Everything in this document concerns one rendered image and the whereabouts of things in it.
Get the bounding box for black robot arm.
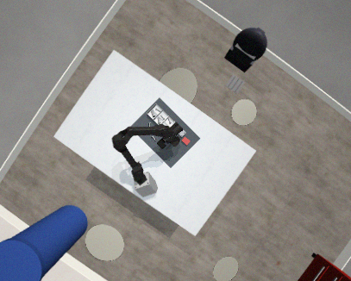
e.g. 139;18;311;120
112;122;183;185

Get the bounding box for red square block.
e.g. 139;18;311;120
182;137;190;145

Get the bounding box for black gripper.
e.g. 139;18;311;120
157;140;166;149

